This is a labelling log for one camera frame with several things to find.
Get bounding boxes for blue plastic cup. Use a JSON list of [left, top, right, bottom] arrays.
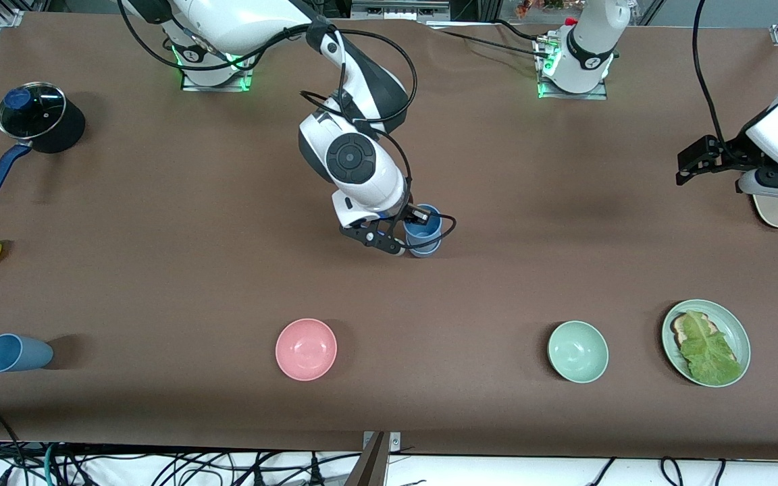
[[0, 333, 54, 373], [403, 205, 443, 252]]

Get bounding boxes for toasted bread slice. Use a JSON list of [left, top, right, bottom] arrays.
[[673, 313, 737, 364]]

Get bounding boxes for pale green plate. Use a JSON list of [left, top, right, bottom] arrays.
[[661, 299, 752, 388]]

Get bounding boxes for pink bowl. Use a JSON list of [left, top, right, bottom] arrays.
[[275, 318, 338, 382]]

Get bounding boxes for brown table cover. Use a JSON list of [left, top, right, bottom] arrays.
[[0, 10, 778, 461]]

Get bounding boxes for green lettuce leaf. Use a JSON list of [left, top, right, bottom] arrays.
[[679, 310, 744, 385]]

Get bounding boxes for pale green bowl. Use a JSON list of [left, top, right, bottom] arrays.
[[547, 320, 610, 384]]

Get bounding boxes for glass lid with blue knob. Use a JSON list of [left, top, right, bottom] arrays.
[[0, 82, 67, 140]]

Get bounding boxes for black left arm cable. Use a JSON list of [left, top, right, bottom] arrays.
[[691, 0, 735, 148]]

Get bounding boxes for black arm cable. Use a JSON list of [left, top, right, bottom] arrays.
[[691, 0, 735, 148], [116, 0, 459, 256]]

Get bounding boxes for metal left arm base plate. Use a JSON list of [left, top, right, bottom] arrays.
[[536, 34, 610, 101]]

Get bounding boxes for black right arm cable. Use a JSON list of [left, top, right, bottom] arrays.
[[116, 0, 459, 256]]

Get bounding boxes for black base cable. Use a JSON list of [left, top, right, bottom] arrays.
[[438, 29, 552, 60], [494, 19, 548, 45]]

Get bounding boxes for aluminium frame rail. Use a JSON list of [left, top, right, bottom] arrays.
[[352, 0, 452, 21]]

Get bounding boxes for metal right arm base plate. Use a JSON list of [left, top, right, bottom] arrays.
[[182, 30, 255, 92]]

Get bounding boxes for small metal bracket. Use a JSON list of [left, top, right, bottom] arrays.
[[362, 432, 401, 452]]

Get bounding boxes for brown post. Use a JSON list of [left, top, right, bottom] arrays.
[[345, 432, 390, 486]]

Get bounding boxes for dark pot with blue handle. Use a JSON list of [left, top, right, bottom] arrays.
[[0, 94, 86, 200]]

